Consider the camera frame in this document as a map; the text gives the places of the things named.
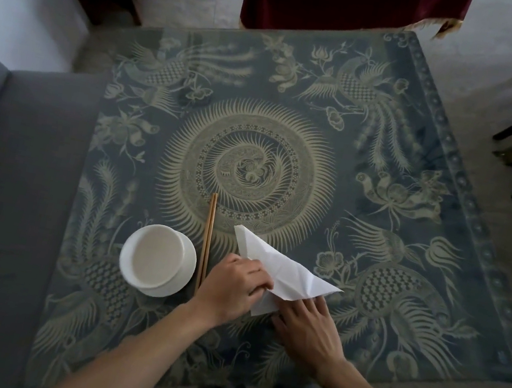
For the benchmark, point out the white paper napkin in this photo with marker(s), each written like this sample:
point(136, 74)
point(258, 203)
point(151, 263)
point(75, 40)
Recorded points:
point(287, 271)

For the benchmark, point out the blue phoenix patterned tablecloth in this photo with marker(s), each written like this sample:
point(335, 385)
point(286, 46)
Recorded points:
point(335, 190)

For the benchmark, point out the person's right hand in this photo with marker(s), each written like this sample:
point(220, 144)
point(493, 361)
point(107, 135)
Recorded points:
point(310, 336)

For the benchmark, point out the grey upholstered sofa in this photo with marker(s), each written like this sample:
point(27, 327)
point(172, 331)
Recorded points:
point(2, 206)

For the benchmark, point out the white bowl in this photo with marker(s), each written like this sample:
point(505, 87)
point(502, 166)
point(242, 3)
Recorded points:
point(153, 257)

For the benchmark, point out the person's left forearm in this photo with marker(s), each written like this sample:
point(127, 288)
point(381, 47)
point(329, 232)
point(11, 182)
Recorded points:
point(132, 362)

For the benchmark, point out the dark red tablecloth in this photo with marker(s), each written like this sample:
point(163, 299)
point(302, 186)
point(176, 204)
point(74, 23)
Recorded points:
point(343, 4)

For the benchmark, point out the white saucer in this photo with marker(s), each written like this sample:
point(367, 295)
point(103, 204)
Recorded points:
point(187, 273)

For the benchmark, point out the person's left hand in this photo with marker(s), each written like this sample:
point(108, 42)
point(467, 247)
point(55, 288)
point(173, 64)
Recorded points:
point(231, 291)

